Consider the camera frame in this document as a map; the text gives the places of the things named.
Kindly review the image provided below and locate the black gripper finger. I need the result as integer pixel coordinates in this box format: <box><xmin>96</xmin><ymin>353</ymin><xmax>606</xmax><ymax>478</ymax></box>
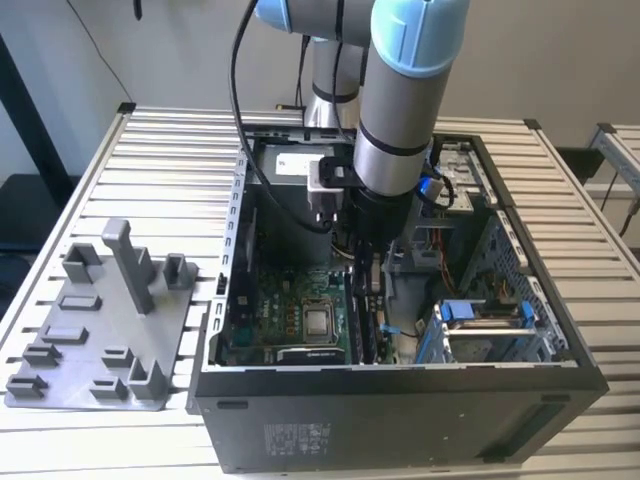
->
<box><xmin>351</xmin><ymin>238</ymin><xmax>370</xmax><ymax>301</ymax></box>
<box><xmin>368</xmin><ymin>244</ymin><xmax>385</xmax><ymax>296</ymax></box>

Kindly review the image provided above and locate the black wire with blue plug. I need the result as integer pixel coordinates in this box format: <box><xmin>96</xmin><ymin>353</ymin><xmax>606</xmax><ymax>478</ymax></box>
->
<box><xmin>379</xmin><ymin>319</ymin><xmax>429</xmax><ymax>339</ymax></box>

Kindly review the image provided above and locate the aluminium slatted side table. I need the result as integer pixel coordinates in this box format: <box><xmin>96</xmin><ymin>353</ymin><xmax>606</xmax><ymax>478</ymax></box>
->
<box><xmin>582</xmin><ymin>121</ymin><xmax>640</xmax><ymax>241</ymax></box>

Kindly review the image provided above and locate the grey power supply unit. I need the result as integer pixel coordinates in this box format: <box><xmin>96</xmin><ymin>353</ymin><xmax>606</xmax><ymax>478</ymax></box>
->
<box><xmin>247</xmin><ymin>144</ymin><xmax>337</xmax><ymax>266</ymax></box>

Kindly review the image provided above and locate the hard disk in blue carrier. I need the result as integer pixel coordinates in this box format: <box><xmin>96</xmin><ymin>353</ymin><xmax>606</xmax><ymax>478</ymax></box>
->
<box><xmin>434</xmin><ymin>298</ymin><xmax>537</xmax><ymax>364</ymax></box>

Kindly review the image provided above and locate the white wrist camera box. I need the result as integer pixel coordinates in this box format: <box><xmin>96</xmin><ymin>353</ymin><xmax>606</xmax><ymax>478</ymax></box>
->
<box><xmin>305</xmin><ymin>156</ymin><xmax>362</xmax><ymax>226</ymax></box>

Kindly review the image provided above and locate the black graphics card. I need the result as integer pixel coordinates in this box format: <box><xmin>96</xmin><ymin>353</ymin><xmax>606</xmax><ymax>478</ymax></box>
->
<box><xmin>276</xmin><ymin>346</ymin><xmax>347</xmax><ymax>366</ymax></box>

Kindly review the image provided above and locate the green motherboard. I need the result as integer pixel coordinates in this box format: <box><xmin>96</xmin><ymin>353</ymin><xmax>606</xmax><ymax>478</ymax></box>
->
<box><xmin>219</xmin><ymin>264</ymin><xmax>399</xmax><ymax>366</ymax></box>

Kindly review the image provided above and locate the grey parts rack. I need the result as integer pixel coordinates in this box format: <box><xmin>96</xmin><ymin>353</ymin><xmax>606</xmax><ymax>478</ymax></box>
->
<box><xmin>3</xmin><ymin>218</ymin><xmax>200</xmax><ymax>412</ymax></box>

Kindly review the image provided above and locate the black slanted stand bar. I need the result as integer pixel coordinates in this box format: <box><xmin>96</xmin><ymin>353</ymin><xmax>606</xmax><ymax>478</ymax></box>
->
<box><xmin>0</xmin><ymin>32</ymin><xmax>76</xmax><ymax>201</ymax></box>

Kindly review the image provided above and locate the grey metal drive cage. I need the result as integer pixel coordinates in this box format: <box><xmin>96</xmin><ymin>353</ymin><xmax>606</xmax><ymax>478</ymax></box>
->
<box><xmin>382</xmin><ymin>134</ymin><xmax>496</xmax><ymax>274</ymax></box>

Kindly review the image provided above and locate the black camera cable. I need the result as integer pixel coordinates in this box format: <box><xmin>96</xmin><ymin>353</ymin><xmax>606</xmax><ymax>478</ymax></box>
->
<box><xmin>228</xmin><ymin>0</ymin><xmax>334</xmax><ymax>235</ymax></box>

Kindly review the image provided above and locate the black PC case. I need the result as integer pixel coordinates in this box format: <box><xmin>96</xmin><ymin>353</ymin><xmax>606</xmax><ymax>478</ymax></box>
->
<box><xmin>185</xmin><ymin>122</ymin><xmax>610</xmax><ymax>475</ymax></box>

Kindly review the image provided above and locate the silver CPU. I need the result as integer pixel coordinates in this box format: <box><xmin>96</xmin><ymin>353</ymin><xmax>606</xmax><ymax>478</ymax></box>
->
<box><xmin>305</xmin><ymin>310</ymin><xmax>331</xmax><ymax>336</ymax></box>

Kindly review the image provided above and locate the RAM stick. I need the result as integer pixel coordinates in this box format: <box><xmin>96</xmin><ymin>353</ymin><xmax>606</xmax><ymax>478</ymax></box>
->
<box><xmin>349</xmin><ymin>292</ymin><xmax>370</xmax><ymax>365</ymax></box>
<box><xmin>367</xmin><ymin>292</ymin><xmax>384</xmax><ymax>362</ymax></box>

